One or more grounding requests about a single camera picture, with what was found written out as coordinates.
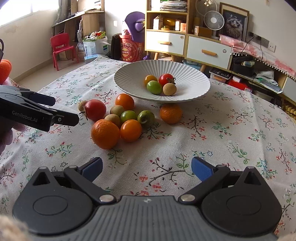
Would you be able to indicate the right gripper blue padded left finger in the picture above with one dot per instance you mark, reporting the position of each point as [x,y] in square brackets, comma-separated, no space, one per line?
[82,178]

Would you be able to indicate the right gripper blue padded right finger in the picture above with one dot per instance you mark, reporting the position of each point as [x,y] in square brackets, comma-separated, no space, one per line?
[211,177]

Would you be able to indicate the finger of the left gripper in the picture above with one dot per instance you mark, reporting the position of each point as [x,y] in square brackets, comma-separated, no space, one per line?
[39,98]
[65,118]

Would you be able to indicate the brown longan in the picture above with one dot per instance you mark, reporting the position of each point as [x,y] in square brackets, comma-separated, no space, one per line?
[169,89]
[81,105]
[117,110]
[114,119]

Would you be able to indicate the red tomato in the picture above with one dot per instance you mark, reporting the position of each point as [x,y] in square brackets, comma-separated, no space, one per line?
[95,109]
[166,78]

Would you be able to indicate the large orange front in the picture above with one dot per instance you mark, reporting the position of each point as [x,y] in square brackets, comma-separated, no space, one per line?
[105,134]

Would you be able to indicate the orange tomato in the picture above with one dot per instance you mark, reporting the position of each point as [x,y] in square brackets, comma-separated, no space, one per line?
[125,101]
[130,131]

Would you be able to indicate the light green tomato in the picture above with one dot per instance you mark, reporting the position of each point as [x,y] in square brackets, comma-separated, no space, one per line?
[128,115]

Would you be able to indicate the dark green tomato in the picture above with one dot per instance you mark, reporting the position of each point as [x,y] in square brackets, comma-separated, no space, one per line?
[146,118]

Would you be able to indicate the small yellow tomato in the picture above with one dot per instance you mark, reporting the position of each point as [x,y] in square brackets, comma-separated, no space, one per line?
[149,78]

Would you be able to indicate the red plastic chair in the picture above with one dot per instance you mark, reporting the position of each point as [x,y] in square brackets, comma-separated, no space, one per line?
[61,43]

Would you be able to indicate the floral tablecloth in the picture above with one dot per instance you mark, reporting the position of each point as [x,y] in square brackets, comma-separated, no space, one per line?
[226,125]

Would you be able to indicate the white storage box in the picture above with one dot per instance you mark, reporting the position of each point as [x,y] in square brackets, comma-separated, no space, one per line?
[99,46]

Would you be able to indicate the wooden desk left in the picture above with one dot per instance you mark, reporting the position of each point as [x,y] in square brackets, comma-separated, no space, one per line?
[79,19]

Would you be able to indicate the red printed bucket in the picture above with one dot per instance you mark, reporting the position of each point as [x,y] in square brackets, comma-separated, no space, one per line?
[131,51]

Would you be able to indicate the white ribbed plate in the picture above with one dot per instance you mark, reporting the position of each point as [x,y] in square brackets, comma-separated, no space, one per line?
[190,82]

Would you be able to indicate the red box under cabinet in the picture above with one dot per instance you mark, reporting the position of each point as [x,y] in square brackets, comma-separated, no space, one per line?
[239,85]

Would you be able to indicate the low side cabinet right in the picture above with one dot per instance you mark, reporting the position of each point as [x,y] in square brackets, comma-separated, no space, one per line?
[265,78]

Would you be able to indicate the purple toy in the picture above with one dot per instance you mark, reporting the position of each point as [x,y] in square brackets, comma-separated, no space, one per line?
[136,24]

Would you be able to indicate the white wooden cabinet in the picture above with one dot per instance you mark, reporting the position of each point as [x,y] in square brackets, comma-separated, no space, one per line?
[203,50]

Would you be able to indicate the framed cat picture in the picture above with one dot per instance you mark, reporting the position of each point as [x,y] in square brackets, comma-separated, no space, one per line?
[236,21]

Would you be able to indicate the white desk fan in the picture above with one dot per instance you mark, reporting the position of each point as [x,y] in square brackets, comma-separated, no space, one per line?
[214,21]

